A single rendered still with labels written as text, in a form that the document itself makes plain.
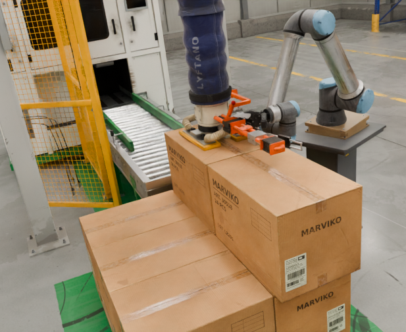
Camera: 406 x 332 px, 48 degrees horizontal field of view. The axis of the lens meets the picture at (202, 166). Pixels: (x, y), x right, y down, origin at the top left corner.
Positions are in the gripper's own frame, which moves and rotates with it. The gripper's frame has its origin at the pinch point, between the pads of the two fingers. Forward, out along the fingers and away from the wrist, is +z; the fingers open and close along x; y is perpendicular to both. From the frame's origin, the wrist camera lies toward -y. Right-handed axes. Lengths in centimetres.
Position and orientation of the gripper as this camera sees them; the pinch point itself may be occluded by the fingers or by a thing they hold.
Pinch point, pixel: (236, 125)
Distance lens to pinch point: 223.5
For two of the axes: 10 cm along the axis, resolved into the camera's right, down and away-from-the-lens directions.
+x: -1.2, -9.1, -3.9
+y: -4.2, -3.1, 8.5
